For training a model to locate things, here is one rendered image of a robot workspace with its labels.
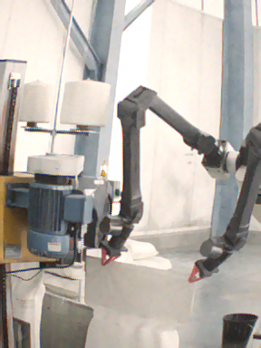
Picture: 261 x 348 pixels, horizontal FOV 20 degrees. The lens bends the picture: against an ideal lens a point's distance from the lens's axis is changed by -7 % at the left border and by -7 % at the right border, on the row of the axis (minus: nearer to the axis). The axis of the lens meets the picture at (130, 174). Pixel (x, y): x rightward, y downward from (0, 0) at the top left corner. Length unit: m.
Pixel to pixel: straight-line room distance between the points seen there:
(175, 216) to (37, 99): 7.97
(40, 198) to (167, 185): 7.94
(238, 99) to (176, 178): 1.76
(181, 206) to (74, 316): 7.45
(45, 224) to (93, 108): 0.42
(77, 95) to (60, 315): 1.25
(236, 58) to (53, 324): 8.51
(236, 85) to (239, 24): 1.11
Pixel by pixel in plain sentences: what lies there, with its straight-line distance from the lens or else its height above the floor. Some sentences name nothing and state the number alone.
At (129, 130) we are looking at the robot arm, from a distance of 2.56.
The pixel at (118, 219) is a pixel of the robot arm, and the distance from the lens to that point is 2.70.
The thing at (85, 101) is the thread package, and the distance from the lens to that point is 2.56.
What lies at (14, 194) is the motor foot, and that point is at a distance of 2.58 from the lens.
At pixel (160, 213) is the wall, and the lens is 10.32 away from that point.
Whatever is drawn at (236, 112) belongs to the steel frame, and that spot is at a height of 2.00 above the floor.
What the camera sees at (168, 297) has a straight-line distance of 2.67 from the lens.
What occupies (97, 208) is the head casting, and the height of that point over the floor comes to 1.22.
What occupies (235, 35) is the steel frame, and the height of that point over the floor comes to 3.32.
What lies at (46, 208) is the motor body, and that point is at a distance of 2.47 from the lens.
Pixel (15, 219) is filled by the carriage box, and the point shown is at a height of 1.19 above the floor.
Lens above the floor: 1.52
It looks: 3 degrees down
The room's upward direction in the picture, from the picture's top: 5 degrees clockwise
